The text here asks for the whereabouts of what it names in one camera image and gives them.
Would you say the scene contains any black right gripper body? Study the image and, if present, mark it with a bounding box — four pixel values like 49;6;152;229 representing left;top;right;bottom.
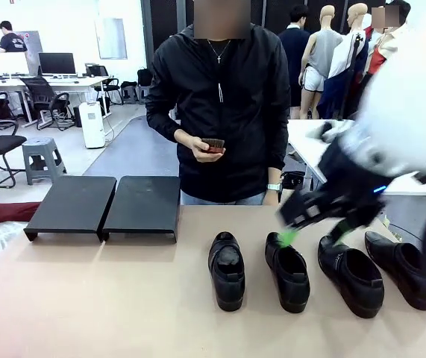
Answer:
278;175;389;229

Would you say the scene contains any black strap leather shoe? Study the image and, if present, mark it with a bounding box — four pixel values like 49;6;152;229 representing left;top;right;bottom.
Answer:
264;231;311;314

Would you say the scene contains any black buckle leather shoe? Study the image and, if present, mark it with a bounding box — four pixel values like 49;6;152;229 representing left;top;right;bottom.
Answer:
317;234;386;319

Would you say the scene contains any black pointed dress shoe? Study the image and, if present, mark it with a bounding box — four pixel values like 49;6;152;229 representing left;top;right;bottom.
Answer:
364;230;426;311

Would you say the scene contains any black strap shoe grey insole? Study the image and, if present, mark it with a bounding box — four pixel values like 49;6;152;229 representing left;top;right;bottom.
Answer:
207;230;246;313

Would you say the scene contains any red wooden shoe brush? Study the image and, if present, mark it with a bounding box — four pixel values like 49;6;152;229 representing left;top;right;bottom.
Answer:
200;137;227;155

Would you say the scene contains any person's right forearm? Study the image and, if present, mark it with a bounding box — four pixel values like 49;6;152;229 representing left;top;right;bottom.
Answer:
145;100;184;145

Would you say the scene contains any person's left forearm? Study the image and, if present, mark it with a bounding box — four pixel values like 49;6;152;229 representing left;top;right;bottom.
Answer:
266;119;292;184

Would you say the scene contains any black metal shoe stand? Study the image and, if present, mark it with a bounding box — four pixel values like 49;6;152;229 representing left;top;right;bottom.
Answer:
101;175;182;244
23;175;118;242

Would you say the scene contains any person's left hand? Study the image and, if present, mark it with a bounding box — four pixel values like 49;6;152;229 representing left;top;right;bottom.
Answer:
263;189;281;206

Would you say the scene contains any person's right hand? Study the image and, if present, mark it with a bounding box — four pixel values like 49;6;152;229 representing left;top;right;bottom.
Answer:
173;128;224;163

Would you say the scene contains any black bag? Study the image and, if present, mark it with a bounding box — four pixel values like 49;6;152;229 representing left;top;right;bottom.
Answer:
280;170;307;190

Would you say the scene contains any white work table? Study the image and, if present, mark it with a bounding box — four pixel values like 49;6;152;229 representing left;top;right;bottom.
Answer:
285;119;426;196

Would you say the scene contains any mannequin in navy white jacket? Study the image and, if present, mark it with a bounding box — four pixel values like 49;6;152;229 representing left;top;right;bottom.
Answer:
316;2;371;121

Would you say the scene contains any black tripod pole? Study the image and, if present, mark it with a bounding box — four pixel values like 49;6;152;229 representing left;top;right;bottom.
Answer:
337;32;366;121

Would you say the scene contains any person in black jacket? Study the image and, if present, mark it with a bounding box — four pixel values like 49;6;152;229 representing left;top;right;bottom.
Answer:
145;22;292;206

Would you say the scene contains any mannequin in grey tank top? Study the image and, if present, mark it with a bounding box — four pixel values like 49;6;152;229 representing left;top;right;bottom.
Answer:
297;4;345;121

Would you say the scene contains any person in navy sweater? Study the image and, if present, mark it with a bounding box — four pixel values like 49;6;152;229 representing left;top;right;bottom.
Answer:
277;4;313;120

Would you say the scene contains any mannequin in red top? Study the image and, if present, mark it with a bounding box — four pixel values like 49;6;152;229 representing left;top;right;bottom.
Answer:
365;0;412;81

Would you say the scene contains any small grey stool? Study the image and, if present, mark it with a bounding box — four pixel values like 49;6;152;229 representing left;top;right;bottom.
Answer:
137;84;152;105
120;84;139;106

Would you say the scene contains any black backpack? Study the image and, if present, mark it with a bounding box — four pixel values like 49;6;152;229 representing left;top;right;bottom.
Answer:
137;68;154;87

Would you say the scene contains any white dehumidifier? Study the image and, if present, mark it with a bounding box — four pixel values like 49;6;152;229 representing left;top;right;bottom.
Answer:
78;101;107;150

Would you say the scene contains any grey plastic stool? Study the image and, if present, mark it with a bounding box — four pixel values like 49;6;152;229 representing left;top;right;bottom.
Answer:
21;136;68;186

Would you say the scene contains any white office desk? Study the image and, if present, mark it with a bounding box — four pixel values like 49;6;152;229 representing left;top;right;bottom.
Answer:
0;74;115;124

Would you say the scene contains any dark red cloth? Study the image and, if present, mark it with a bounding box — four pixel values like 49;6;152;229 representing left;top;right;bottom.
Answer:
0;201;43;235

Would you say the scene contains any black computer monitor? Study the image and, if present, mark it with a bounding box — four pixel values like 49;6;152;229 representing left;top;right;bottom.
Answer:
37;51;77;78

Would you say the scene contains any grey poster with red sign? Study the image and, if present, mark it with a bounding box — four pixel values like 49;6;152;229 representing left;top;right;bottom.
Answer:
24;30;44;54

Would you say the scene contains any person in dark t-shirt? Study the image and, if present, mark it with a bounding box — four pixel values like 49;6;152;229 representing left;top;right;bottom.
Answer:
0;20;29;54

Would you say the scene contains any silver cross necklace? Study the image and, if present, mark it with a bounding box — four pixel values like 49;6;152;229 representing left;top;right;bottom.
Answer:
207;37;233;64

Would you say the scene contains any white wall panel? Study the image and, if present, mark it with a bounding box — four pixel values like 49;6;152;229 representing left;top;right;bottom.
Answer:
98;17;128;60

